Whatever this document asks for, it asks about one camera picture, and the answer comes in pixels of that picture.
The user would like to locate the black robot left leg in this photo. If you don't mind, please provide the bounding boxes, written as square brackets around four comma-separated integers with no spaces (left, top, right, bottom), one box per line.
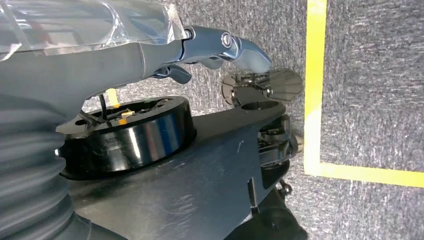
[54,96,309,240]

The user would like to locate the black robot left foot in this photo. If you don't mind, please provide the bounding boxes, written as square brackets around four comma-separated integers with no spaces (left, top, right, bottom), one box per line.
[221,67,304,106]

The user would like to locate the yellow floor tape square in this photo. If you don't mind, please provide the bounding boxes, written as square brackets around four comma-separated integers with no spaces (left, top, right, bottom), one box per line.
[304,0,424,189]

